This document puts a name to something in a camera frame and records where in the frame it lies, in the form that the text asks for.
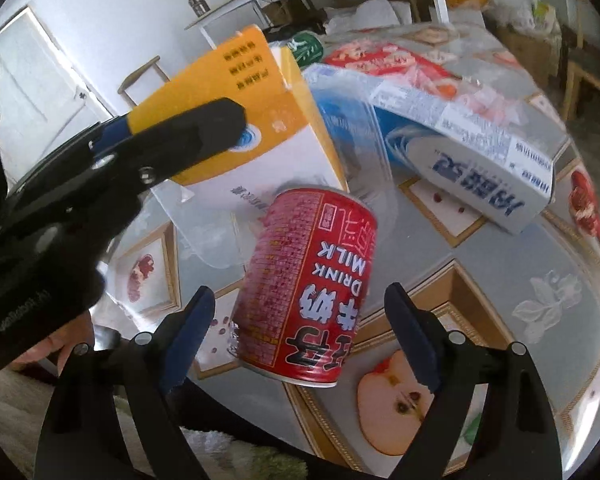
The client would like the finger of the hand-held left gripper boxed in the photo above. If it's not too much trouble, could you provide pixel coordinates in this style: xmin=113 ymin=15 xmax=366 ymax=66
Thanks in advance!
xmin=10 ymin=115 xmax=134 ymax=192
xmin=87 ymin=98 xmax=247 ymax=191

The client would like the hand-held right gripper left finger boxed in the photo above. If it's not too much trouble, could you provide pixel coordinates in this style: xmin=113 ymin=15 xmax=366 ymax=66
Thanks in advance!
xmin=34 ymin=285 xmax=216 ymax=480

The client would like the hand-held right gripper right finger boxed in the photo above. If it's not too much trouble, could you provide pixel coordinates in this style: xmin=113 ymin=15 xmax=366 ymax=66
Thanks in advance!
xmin=384 ymin=284 xmax=564 ymax=480

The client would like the orange and white carton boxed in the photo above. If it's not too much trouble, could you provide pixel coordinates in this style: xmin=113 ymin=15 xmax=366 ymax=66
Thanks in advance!
xmin=129 ymin=25 xmax=351 ymax=211

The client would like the red milk drink can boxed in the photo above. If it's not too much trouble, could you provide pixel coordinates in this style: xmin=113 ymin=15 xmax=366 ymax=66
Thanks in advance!
xmin=228 ymin=187 xmax=379 ymax=387

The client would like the green plastic bottle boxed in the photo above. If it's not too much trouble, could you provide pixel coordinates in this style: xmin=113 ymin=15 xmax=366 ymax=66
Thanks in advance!
xmin=287 ymin=32 xmax=326 ymax=66

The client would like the red snack bag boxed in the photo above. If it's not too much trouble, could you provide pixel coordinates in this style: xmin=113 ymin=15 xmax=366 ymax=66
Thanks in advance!
xmin=325 ymin=40 xmax=481 ymax=106

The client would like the person's left hand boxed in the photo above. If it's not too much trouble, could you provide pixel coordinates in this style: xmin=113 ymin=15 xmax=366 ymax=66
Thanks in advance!
xmin=10 ymin=310 xmax=97 ymax=377

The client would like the wooden chair with dark seat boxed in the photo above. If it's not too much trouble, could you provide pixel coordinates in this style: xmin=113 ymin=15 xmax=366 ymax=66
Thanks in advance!
xmin=117 ymin=55 xmax=171 ymax=111

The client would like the white door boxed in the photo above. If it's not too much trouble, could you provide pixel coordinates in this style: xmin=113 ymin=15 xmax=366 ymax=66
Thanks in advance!
xmin=0 ymin=5 xmax=116 ymax=186

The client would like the fruit print tablecloth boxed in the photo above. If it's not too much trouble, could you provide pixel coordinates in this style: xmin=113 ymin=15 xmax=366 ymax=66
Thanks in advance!
xmin=95 ymin=22 xmax=600 ymax=480

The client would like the clear plastic container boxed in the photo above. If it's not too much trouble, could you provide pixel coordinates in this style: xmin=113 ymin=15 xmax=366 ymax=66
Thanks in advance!
xmin=152 ymin=62 xmax=398 ymax=273

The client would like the blue and white box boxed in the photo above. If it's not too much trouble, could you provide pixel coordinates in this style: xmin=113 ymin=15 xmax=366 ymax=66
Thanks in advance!
xmin=312 ymin=67 xmax=558 ymax=236

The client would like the white sack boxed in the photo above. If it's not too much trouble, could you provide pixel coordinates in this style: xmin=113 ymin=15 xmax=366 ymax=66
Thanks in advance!
xmin=325 ymin=0 xmax=416 ymax=36

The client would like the cardboard box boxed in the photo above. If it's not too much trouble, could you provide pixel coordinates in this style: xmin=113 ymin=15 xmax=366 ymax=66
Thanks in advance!
xmin=495 ymin=25 xmax=551 ymax=86

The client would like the light wooden chair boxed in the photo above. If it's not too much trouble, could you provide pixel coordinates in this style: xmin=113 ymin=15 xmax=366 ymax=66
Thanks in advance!
xmin=562 ymin=25 xmax=600 ymax=126

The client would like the white plastic shopping bag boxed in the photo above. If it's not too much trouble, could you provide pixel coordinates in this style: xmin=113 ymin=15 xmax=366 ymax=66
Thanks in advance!
xmin=520 ymin=0 xmax=563 ymax=31

